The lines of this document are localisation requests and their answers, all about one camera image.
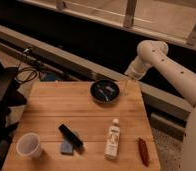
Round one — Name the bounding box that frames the black rectangular remote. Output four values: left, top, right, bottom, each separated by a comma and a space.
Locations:
59, 124, 83, 148

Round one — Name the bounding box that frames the black cable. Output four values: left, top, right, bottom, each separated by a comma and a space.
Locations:
14, 46, 45, 85

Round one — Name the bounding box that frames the red pocket knife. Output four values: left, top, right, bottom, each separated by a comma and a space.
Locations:
138, 138, 149, 167

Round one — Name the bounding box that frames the dark ceramic bowl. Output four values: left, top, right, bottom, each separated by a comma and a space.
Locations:
90, 80, 120, 103

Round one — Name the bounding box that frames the white plastic cup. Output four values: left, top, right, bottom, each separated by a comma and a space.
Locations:
16, 132, 43, 158

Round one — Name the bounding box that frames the white lotion bottle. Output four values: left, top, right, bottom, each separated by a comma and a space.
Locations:
104, 118, 120, 159

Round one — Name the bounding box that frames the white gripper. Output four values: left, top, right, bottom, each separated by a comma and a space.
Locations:
123, 56, 152, 96

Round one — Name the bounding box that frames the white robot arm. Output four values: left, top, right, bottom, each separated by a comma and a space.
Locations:
125, 40, 196, 171

